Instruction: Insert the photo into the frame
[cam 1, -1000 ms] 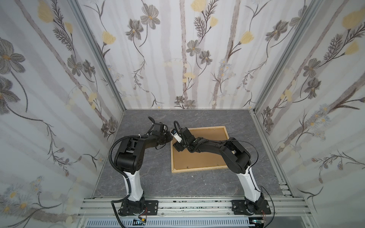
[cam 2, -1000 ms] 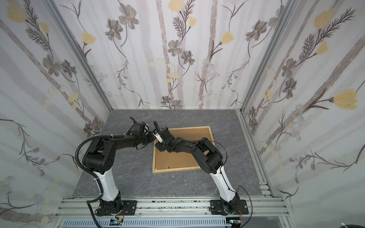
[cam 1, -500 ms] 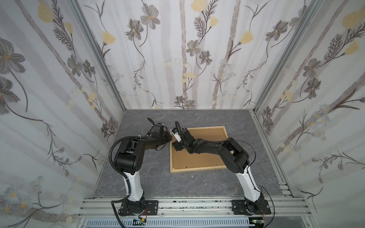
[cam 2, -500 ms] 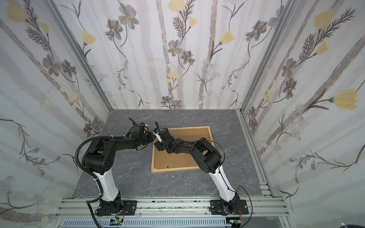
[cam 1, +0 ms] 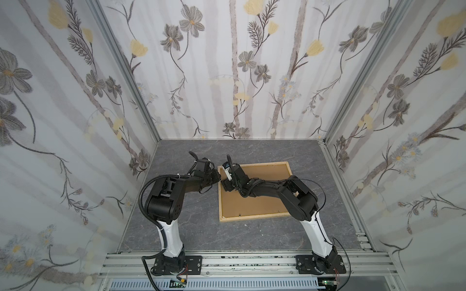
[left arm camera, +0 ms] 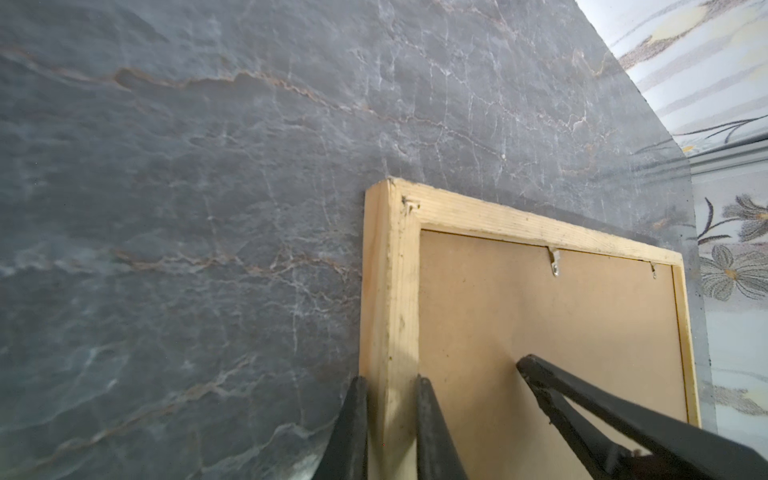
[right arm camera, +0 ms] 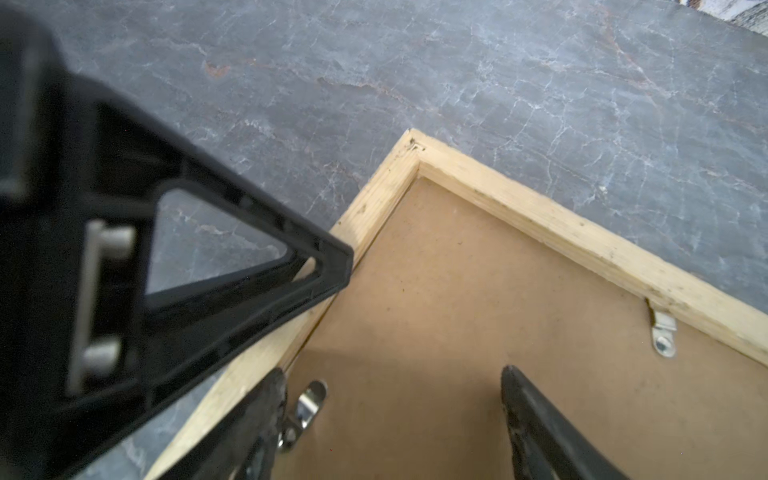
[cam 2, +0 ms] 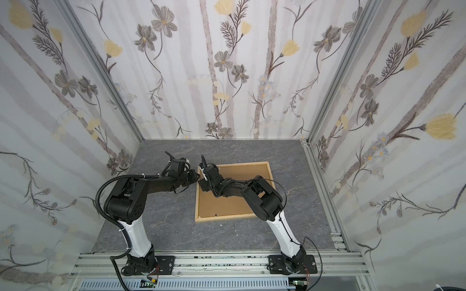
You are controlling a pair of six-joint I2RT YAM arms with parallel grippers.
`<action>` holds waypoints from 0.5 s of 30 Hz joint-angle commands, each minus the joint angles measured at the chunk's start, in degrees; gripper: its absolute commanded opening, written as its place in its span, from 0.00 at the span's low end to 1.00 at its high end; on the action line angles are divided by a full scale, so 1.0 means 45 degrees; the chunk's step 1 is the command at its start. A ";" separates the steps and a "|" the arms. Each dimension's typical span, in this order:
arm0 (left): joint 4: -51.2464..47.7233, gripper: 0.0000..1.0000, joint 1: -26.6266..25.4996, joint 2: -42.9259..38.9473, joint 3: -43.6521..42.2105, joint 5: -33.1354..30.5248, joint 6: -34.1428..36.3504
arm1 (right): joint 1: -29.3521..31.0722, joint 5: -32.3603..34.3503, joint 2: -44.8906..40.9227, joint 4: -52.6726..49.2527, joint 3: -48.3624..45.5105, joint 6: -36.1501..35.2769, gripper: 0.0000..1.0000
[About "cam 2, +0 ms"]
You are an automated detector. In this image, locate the brown wooden backing board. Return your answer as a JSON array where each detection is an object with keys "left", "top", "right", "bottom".
[{"left": 198, "top": 163, "right": 272, "bottom": 218}]

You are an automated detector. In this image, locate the light wooden picture frame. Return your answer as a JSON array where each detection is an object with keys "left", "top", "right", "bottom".
[{"left": 194, "top": 161, "right": 276, "bottom": 223}]

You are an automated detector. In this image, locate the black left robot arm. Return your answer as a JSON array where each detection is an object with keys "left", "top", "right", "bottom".
[{"left": 101, "top": 158, "right": 199, "bottom": 259}]

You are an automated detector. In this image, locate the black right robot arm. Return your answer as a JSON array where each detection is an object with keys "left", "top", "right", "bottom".
[{"left": 198, "top": 155, "right": 307, "bottom": 266}]

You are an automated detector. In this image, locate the black corrugated left cable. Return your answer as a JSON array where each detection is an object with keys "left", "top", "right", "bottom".
[{"left": 94, "top": 174, "right": 161, "bottom": 291}]

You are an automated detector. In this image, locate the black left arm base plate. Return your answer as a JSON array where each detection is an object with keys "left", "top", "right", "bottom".
[{"left": 155, "top": 255, "right": 175, "bottom": 275}]

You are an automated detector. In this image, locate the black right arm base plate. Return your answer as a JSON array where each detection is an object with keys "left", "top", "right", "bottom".
[{"left": 266, "top": 255, "right": 318, "bottom": 275}]

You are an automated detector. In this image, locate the white slotted cable duct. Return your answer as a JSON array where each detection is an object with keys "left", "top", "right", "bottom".
[{"left": 78, "top": 277, "right": 296, "bottom": 291}]

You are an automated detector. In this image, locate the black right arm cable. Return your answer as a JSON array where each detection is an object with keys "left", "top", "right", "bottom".
[{"left": 269, "top": 178, "right": 324, "bottom": 291}]

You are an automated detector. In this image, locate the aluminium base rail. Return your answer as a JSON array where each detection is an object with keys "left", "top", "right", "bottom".
[{"left": 65, "top": 250, "right": 376, "bottom": 291}]

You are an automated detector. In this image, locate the aluminium corner post left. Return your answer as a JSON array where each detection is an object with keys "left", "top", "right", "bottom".
[{"left": 54, "top": 0, "right": 144, "bottom": 144}]

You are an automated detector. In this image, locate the aluminium corner post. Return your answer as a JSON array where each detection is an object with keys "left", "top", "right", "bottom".
[
  {"left": 306, "top": 0, "right": 382, "bottom": 143},
  {"left": 54, "top": 0, "right": 144, "bottom": 144}
]

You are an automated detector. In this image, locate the aluminium corner post right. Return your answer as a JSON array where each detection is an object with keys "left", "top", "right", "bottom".
[{"left": 306, "top": 0, "right": 382, "bottom": 143}]

